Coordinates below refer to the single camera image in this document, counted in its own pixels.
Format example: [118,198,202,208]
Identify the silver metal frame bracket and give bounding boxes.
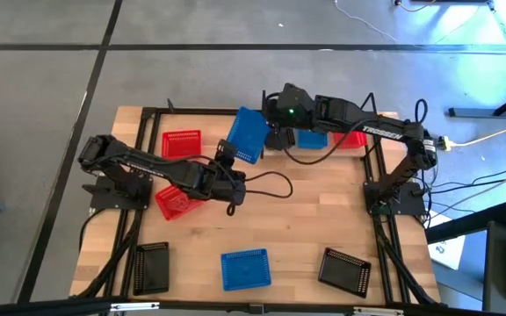
[110,301,161,312]
[351,306,406,316]

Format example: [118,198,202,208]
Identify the white paper sheet with logo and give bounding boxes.
[427,210,467,271]

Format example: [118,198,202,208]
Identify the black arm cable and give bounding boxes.
[225,169,294,217]
[282,118,384,167]

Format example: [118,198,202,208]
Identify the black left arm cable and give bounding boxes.
[225,169,294,217]

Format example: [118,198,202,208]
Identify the red plastic slotted basket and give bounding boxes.
[161,129,203,160]
[154,184,206,221]
[332,130,368,150]

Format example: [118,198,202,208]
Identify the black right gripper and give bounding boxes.
[261,82,316,133]

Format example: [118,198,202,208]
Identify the cream cable with yellow plug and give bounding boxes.
[437,127,506,153]

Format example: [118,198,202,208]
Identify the black neighbouring table beam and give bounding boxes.
[425,202,506,245]

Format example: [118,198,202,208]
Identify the blue plastic slotted basket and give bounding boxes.
[220,248,272,292]
[225,105,272,166]
[297,130,329,151]

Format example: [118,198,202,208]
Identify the black aluminium table frame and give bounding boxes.
[70,104,445,316]

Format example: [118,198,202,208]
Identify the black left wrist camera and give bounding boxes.
[215,138,239,168]

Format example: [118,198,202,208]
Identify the grey neighbouring table leg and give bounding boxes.
[448,106,500,119]

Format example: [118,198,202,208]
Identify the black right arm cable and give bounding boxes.
[282,118,384,167]

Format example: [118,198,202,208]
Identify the black plastic slotted basket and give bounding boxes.
[317,247,372,299]
[264,128,298,152]
[132,241,170,297]

